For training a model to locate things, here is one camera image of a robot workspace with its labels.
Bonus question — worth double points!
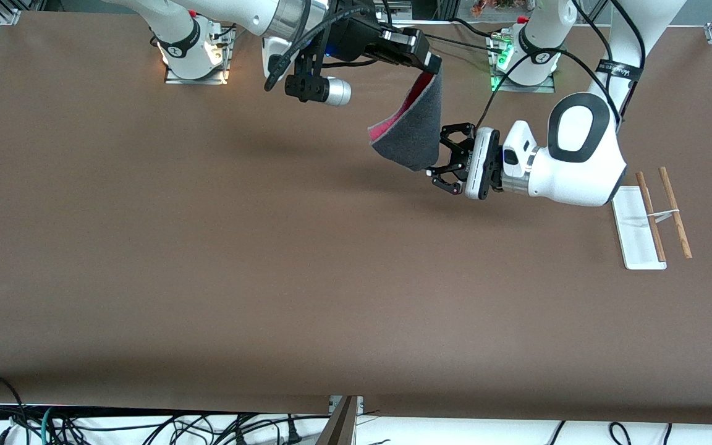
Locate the pink grey microfibre towel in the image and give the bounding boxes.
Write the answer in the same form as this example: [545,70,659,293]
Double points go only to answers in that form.
[368,70,444,172]

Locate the white towel rack wooden bars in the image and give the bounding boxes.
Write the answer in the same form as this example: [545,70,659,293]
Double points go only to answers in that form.
[611,166,693,271]

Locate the orange red background object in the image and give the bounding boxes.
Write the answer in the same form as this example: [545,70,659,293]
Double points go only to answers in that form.
[470,0,539,16]

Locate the thin black table cable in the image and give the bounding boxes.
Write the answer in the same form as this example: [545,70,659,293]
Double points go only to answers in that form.
[423,32,496,53]
[449,17,505,41]

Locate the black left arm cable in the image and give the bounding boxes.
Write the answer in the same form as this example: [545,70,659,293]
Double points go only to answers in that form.
[475,0,647,130]

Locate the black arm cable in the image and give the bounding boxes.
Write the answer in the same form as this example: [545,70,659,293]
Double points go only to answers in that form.
[263,0,394,92]
[475,0,647,130]

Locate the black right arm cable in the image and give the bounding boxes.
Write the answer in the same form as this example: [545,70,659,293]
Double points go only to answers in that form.
[263,0,394,92]

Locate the black labelled cable strap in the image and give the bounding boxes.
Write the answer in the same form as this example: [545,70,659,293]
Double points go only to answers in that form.
[597,59,644,85]

